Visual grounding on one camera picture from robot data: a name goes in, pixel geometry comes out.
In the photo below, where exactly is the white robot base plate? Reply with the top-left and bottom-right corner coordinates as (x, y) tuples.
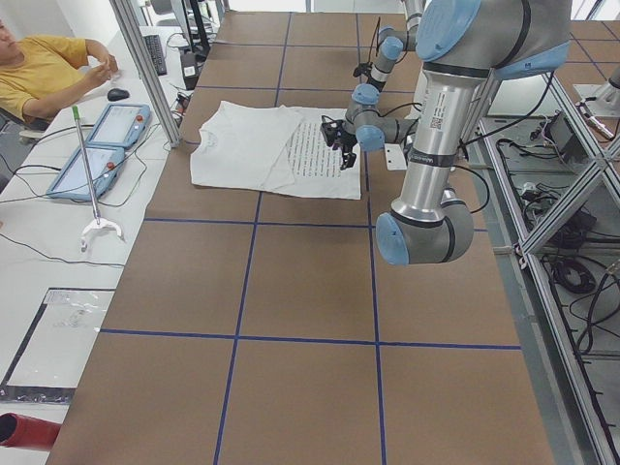
(384, 144), (408, 171)

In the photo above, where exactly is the clear plastic bag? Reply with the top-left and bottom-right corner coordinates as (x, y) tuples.
(1, 288), (114, 405)

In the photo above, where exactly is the red cylinder object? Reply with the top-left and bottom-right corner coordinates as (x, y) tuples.
(1, 413), (61, 451)

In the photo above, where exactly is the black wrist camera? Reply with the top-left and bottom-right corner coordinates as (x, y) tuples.
(321, 115), (344, 149)

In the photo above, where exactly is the white long-sleeve printed shirt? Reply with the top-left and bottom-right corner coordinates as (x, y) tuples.
(190, 101), (361, 201)

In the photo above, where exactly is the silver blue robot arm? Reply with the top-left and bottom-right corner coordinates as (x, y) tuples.
(321, 1), (572, 265)
(353, 0), (426, 92)

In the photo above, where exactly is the black keyboard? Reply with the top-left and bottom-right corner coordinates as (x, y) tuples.
(142, 34), (168, 76)

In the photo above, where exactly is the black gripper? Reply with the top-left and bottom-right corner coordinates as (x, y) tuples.
(333, 123), (357, 170)

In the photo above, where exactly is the person in yellow shirt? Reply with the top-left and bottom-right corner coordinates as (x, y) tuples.
(1, 25), (119, 123)

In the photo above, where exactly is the black computer mouse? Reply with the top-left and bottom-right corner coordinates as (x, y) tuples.
(107, 87), (130, 102)

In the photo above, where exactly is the lower blue teach pendant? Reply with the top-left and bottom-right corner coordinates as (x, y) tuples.
(46, 145), (127, 202)

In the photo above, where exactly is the reacher grabber stick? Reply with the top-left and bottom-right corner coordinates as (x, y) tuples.
(72, 105), (124, 252)

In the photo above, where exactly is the upper blue teach pendant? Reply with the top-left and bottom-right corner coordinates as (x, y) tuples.
(86, 103), (151, 149)

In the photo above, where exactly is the blue teach pendant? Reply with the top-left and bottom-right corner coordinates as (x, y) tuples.
(86, 103), (151, 149)
(46, 145), (127, 202)

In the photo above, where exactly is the aluminium frame post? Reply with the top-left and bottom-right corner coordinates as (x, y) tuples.
(109, 0), (180, 148)

